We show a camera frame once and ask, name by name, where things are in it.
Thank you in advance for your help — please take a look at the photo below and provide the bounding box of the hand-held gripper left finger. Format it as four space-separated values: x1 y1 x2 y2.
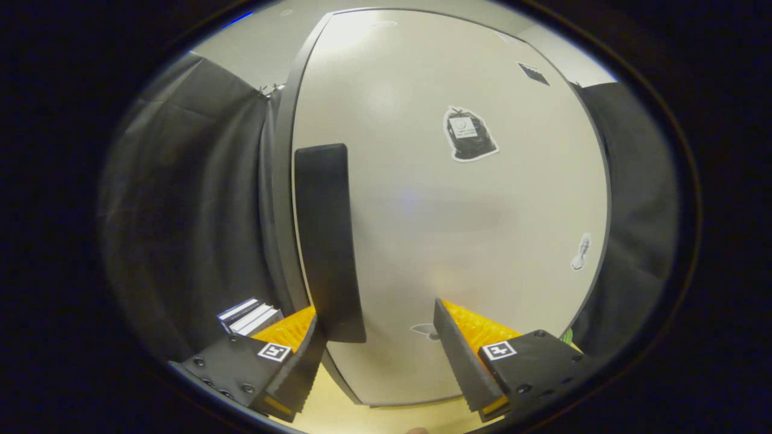
169 304 329 423

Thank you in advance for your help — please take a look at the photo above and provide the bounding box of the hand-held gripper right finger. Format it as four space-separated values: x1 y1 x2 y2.
433 298 598 423

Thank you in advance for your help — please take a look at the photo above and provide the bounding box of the black door handle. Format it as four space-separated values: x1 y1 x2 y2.
294 143 367 344

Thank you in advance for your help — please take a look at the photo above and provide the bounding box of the grey shoe cabinet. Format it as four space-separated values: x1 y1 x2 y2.
270 7 613 407

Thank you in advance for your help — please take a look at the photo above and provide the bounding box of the grey portrait cover book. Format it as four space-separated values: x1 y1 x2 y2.
232 304 284 336

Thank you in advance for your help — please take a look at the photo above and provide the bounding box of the dark blue book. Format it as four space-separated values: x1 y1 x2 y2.
217 298 263 332

